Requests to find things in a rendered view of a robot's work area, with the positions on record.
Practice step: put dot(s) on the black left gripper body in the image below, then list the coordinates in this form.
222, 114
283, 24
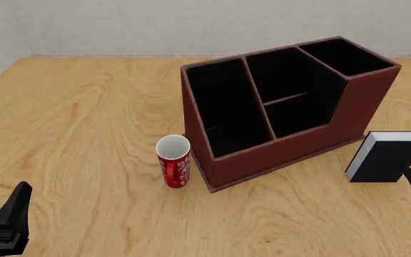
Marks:
2, 243

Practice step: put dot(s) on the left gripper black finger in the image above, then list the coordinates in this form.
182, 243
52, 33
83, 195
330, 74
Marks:
13, 211

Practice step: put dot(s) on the black book with white pages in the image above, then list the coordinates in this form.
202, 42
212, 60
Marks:
384, 160

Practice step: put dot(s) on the red-brown desk caddy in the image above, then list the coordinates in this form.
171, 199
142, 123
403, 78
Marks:
291, 158

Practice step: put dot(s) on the red mug with white pattern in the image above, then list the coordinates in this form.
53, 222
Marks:
182, 171

